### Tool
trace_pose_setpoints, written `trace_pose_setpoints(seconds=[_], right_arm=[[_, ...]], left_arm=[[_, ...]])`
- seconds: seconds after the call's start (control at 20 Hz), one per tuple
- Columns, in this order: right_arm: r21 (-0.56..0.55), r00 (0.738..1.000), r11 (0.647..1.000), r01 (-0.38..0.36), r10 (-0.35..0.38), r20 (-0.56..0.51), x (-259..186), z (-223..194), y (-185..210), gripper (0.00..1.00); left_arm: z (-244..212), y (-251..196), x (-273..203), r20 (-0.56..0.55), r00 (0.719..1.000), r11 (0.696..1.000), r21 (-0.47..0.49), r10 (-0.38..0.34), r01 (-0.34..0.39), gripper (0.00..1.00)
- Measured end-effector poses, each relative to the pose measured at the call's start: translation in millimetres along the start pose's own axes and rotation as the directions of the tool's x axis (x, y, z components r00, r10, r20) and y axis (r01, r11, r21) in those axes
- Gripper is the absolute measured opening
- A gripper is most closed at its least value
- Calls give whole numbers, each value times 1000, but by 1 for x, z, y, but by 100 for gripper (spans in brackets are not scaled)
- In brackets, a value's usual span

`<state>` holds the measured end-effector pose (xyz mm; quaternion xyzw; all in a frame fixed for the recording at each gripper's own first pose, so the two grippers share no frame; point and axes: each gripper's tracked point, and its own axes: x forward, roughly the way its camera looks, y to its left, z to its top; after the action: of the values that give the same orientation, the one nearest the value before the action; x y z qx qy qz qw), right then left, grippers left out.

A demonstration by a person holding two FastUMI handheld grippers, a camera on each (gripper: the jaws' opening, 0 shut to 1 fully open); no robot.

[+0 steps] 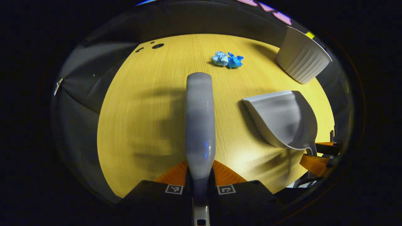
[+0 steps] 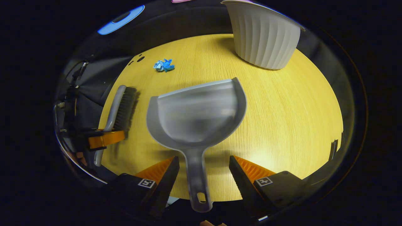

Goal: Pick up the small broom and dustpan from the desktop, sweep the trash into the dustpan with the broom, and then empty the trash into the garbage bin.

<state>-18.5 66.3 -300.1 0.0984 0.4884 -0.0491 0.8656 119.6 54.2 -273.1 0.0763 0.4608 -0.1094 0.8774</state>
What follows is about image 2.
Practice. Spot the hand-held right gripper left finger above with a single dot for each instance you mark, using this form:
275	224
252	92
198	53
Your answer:
165	188

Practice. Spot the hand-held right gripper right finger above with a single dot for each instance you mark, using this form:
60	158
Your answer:
243	188

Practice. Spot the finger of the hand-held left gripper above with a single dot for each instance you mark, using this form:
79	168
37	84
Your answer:
106	139

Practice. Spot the small grey broom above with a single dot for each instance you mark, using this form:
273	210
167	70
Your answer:
114	106

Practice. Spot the grey dustpan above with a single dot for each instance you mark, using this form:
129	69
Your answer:
194	116

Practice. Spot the light blue paper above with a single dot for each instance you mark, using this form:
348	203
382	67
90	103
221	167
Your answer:
158	66

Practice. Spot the dark blue paper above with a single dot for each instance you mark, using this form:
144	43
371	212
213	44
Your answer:
168	65

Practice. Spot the white ribbed garbage bin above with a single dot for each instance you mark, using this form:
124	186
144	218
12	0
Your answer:
263	40

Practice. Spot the wooden desktop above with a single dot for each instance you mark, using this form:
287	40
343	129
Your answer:
282	125

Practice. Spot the black backdrop cloth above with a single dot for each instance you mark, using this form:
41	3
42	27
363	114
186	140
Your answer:
188	22

